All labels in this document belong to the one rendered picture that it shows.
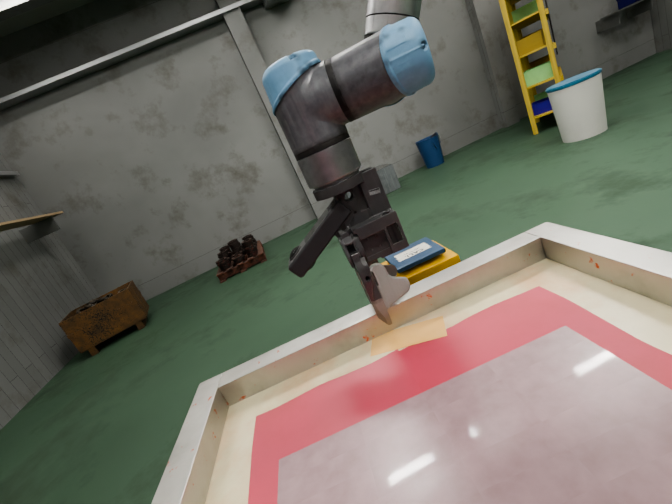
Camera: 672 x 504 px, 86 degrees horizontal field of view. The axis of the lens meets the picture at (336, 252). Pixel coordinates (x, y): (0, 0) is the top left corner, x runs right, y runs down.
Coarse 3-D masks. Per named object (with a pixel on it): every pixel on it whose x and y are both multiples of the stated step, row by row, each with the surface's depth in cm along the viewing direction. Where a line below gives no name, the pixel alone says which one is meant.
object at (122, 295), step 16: (128, 288) 488; (96, 304) 472; (112, 304) 480; (128, 304) 487; (144, 304) 531; (64, 320) 476; (80, 320) 466; (96, 320) 474; (112, 320) 482; (128, 320) 490; (144, 320) 517; (80, 336) 468; (96, 336) 476; (112, 336) 484; (80, 352) 471; (96, 352) 478
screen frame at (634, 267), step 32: (544, 224) 54; (480, 256) 54; (512, 256) 51; (544, 256) 52; (576, 256) 46; (608, 256) 41; (640, 256) 38; (416, 288) 53; (448, 288) 51; (480, 288) 52; (640, 288) 38; (352, 320) 52; (288, 352) 52; (320, 352) 51; (224, 384) 51; (256, 384) 52; (192, 416) 47; (224, 416) 49; (192, 448) 41; (192, 480) 37
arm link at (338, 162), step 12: (336, 144) 43; (348, 144) 44; (312, 156) 43; (324, 156) 43; (336, 156) 43; (348, 156) 44; (300, 168) 46; (312, 168) 44; (324, 168) 43; (336, 168) 43; (348, 168) 44; (312, 180) 45; (324, 180) 44; (336, 180) 44
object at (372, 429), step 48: (336, 384) 46; (384, 384) 42; (288, 432) 42; (336, 432) 39; (384, 432) 36; (432, 432) 33; (288, 480) 35; (336, 480) 33; (384, 480) 31; (432, 480) 29
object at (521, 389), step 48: (480, 336) 43; (528, 336) 40; (576, 336) 37; (624, 336) 34; (432, 384) 39; (480, 384) 36; (528, 384) 34; (576, 384) 32; (624, 384) 30; (480, 432) 31; (528, 432) 30; (576, 432) 28; (624, 432) 27; (480, 480) 28; (528, 480) 26; (576, 480) 25; (624, 480) 24
